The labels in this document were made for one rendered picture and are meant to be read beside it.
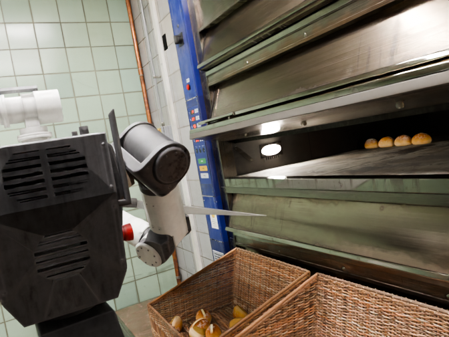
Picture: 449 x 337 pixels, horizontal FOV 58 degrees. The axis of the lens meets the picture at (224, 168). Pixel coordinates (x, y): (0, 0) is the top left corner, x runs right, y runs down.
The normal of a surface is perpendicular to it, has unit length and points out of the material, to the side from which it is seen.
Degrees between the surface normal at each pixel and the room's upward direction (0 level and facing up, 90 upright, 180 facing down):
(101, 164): 90
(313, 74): 70
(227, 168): 90
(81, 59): 90
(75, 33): 90
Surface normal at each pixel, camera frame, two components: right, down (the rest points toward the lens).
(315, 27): -0.87, 0.18
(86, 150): 0.42, -0.01
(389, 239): -0.87, -0.17
